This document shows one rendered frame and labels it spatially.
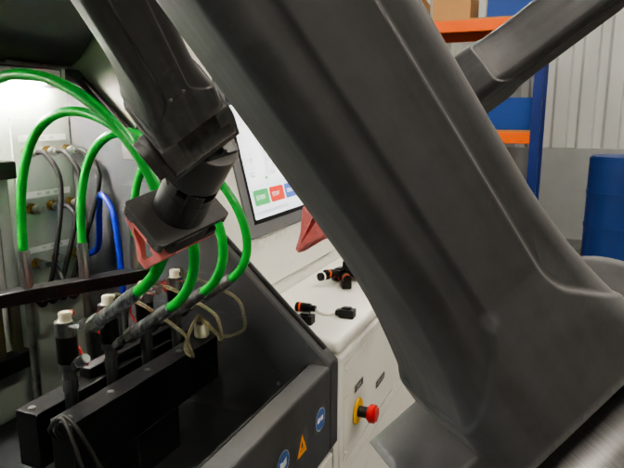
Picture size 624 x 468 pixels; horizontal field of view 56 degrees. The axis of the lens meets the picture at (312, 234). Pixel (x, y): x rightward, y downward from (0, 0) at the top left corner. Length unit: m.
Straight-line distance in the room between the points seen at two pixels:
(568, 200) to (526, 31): 6.49
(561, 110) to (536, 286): 6.91
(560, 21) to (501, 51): 0.06
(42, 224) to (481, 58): 0.84
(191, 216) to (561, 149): 6.56
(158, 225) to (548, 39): 0.43
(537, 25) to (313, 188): 0.52
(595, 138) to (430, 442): 6.95
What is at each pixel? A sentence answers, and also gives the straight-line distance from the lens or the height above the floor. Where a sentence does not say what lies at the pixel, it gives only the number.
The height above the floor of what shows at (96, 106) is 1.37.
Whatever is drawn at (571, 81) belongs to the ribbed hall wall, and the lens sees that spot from 7.10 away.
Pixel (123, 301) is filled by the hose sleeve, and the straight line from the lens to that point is 0.77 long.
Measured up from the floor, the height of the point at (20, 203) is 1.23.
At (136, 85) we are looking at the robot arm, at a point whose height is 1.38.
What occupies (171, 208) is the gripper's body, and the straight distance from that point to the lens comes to 0.63.
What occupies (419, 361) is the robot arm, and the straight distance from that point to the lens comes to 0.18.
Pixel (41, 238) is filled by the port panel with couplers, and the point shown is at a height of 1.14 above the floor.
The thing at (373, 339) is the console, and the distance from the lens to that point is 1.25.
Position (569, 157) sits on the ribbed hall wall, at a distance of 7.07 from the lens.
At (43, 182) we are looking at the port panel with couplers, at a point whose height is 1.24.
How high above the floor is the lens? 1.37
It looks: 11 degrees down
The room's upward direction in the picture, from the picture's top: straight up
